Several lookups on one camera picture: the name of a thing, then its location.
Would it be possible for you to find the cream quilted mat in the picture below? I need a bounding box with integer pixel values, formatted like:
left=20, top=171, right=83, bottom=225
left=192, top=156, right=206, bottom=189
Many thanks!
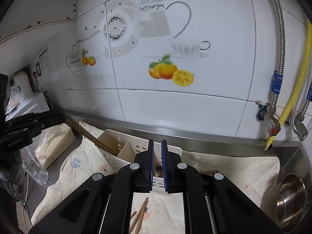
left=31, top=118, right=280, bottom=233

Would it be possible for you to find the bagged beige napkin stack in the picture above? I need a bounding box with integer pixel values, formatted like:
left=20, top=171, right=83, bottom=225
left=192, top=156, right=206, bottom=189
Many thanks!
left=34, top=123, right=76, bottom=169

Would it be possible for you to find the stainless steel pot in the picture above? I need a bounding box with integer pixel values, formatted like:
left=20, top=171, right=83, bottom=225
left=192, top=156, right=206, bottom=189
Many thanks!
left=260, top=173, right=307, bottom=233

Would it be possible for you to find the braided steel hose right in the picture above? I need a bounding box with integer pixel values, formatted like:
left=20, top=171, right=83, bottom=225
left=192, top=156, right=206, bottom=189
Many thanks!
left=298, top=82, right=312, bottom=120

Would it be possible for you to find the wall instruction label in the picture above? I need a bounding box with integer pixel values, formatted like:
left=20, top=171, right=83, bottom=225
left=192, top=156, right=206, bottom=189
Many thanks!
left=38, top=47, right=50, bottom=70

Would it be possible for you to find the grey gloved hand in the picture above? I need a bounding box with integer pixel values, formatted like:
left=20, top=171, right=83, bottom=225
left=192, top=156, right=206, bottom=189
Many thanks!
left=1, top=151, right=25, bottom=201

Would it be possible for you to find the steel angle valve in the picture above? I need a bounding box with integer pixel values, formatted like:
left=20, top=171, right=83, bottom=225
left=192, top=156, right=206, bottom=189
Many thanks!
left=293, top=113, right=308, bottom=142

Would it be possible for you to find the braided steel hose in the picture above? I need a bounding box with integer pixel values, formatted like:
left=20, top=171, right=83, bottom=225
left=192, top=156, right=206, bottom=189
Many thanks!
left=298, top=82, right=312, bottom=120
left=265, top=0, right=286, bottom=110

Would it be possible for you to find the clear glass mug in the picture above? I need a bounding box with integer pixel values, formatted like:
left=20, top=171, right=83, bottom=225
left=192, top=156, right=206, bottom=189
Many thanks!
left=21, top=148, right=49, bottom=185

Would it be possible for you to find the braided steel hose left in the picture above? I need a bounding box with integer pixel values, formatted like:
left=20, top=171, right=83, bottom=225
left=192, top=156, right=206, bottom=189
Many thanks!
left=265, top=0, right=286, bottom=110

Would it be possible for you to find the beige plastic utensil holder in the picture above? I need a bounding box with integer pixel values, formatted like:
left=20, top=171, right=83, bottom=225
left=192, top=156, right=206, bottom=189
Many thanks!
left=94, top=129, right=183, bottom=196

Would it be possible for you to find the red handled water valve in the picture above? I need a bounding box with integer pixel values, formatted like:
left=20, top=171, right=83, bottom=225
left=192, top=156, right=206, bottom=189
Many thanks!
left=256, top=100, right=281, bottom=136

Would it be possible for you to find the yellow gas hose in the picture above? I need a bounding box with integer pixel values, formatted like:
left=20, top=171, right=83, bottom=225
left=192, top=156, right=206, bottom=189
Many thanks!
left=264, top=18, right=312, bottom=152

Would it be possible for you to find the white countertop appliance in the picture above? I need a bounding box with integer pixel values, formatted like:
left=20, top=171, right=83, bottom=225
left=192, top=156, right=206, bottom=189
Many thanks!
left=5, top=71, right=49, bottom=121

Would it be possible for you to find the wall power socket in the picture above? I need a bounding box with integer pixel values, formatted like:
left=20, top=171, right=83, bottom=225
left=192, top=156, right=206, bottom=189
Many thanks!
left=33, top=62, right=42, bottom=78

